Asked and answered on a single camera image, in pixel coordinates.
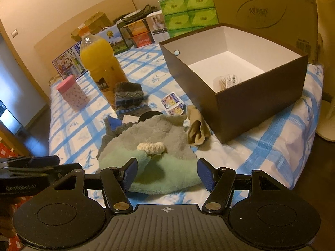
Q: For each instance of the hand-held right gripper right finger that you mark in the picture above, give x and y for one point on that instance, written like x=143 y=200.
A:
x=205 y=174

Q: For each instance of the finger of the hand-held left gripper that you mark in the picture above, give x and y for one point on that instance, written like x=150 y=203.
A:
x=31 y=160
x=52 y=171

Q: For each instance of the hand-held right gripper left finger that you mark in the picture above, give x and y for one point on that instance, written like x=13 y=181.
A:
x=131 y=174

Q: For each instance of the cream fluffy scrunchie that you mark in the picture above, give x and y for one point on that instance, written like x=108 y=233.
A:
x=154 y=147

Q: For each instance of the grey fluffy cloth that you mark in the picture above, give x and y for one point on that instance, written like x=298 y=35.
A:
x=146 y=133

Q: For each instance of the beige stocking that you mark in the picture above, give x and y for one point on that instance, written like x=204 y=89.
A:
x=197 y=130

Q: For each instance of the black fuzzy sock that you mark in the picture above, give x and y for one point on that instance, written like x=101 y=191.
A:
x=148 y=115

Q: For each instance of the person's left hand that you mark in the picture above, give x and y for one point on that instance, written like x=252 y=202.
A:
x=6 y=214

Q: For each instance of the red checked cloth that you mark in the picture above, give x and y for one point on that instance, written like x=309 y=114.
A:
x=6 y=149

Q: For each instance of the white paper card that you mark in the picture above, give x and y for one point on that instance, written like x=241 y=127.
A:
x=130 y=118

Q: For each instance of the small printed tissue packet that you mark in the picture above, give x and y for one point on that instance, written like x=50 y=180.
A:
x=169 y=100
x=178 y=109

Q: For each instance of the pink patterned cup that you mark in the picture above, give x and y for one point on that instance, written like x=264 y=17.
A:
x=73 y=94

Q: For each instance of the grey patterned knit sock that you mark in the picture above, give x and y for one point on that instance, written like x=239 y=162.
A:
x=128 y=94

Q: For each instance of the cotton swab pack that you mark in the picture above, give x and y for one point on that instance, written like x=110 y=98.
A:
x=225 y=82

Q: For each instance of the colourful printed box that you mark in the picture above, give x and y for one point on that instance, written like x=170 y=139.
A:
x=68 y=61

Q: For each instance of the blue plaid bedsheet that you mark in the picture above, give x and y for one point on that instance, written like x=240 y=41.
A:
x=157 y=68

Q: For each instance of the orange juice bottle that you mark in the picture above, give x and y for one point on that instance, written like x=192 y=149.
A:
x=96 y=57

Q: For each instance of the cow print milk carton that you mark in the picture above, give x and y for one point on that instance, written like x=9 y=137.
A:
x=116 y=40

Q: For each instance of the red carton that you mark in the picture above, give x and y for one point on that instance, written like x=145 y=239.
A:
x=142 y=39

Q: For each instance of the dark green carton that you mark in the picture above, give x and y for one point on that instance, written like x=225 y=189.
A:
x=122 y=31

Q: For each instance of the white photo box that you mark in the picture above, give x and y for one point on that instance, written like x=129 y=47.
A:
x=157 y=26

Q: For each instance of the small brown cardboard box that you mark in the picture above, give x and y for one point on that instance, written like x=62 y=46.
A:
x=94 y=22

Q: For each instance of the wooden headboard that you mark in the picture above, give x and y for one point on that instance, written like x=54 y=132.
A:
x=78 y=13

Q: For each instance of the black bag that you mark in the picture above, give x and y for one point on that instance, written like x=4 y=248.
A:
x=136 y=14

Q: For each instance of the large cardboard box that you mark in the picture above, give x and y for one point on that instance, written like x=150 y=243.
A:
x=261 y=10

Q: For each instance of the white light switch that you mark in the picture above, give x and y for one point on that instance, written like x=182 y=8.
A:
x=14 y=32

